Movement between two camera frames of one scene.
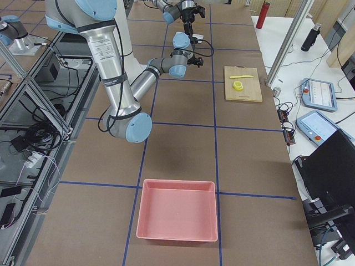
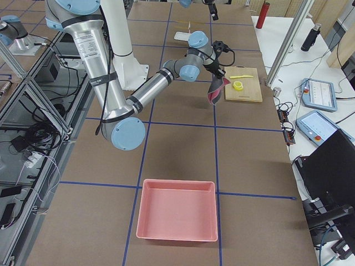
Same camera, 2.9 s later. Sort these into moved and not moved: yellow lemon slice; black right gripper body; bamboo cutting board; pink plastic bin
Moved: black right gripper body
Not moved: yellow lemon slice; bamboo cutting board; pink plastic bin
